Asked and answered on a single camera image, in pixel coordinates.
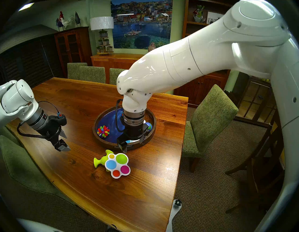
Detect white lamp shade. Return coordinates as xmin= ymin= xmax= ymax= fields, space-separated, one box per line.
xmin=90 ymin=16 xmax=114 ymax=31

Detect white metal bracket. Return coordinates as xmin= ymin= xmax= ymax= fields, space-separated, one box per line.
xmin=165 ymin=200 xmax=182 ymax=232

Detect round wooden blue resin tray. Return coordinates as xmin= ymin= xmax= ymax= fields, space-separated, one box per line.
xmin=93 ymin=106 xmax=157 ymax=151

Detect white pop bubble toy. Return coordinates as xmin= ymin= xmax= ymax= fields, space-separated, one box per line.
xmin=104 ymin=153 xmax=131 ymax=179

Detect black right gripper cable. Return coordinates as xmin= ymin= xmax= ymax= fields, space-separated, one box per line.
xmin=115 ymin=99 xmax=125 ymax=133

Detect wooden glass pane door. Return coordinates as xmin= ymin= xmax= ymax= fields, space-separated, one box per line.
xmin=234 ymin=77 xmax=279 ymax=128

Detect harbour town wall picture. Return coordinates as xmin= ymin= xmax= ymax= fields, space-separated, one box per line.
xmin=110 ymin=0 xmax=173 ymax=50

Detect wooden dining table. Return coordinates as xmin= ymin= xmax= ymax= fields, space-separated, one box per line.
xmin=6 ymin=77 xmax=189 ymax=232

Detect colourful parrot figurine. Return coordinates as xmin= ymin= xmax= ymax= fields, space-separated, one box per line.
xmin=193 ymin=5 xmax=206 ymax=23

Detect green upholstered chair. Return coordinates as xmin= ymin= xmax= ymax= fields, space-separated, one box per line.
xmin=109 ymin=68 xmax=128 ymax=86
xmin=79 ymin=66 xmax=106 ymax=84
xmin=0 ymin=126 xmax=75 ymax=206
xmin=67 ymin=62 xmax=88 ymax=80
xmin=182 ymin=84 xmax=239 ymax=173

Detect dark wood bookshelf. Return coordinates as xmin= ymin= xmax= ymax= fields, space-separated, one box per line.
xmin=174 ymin=0 xmax=231 ymax=108

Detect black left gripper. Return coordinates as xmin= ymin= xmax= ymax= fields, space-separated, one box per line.
xmin=40 ymin=116 xmax=71 ymax=152

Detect lime green suction cup toy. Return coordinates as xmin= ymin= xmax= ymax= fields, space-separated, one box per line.
xmin=93 ymin=150 xmax=115 ymax=172

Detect dark wood glass cabinet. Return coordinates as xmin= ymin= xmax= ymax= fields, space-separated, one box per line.
xmin=54 ymin=26 xmax=93 ymax=79

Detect white rooster figurine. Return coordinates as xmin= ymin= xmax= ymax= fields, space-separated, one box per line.
xmin=56 ymin=11 xmax=75 ymax=31

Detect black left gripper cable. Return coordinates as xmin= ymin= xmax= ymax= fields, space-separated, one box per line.
xmin=16 ymin=101 xmax=67 ymax=140

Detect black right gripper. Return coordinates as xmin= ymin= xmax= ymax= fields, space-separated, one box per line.
xmin=117 ymin=124 xmax=152 ymax=153

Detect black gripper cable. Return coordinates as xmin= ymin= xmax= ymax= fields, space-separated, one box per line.
xmin=115 ymin=99 xmax=125 ymax=133
xmin=16 ymin=101 xmax=67 ymax=140

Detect light wood sideboard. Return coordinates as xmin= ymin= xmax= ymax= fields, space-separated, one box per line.
xmin=91 ymin=53 xmax=145 ymax=84

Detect dark window shutters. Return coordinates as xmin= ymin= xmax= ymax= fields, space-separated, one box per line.
xmin=0 ymin=25 xmax=59 ymax=89

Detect tiered plant stand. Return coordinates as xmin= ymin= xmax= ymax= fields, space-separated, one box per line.
xmin=96 ymin=29 xmax=114 ymax=55

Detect dark wooden chair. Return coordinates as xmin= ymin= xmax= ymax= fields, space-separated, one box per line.
xmin=225 ymin=110 xmax=286 ymax=214

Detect multicolour spiky ball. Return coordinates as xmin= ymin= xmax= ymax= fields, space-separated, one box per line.
xmin=97 ymin=126 xmax=110 ymax=138

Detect framed text sign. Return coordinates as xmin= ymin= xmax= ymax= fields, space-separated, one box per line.
xmin=206 ymin=11 xmax=225 ymax=25

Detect ceiling light panel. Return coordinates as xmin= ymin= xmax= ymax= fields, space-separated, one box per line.
xmin=18 ymin=2 xmax=35 ymax=11

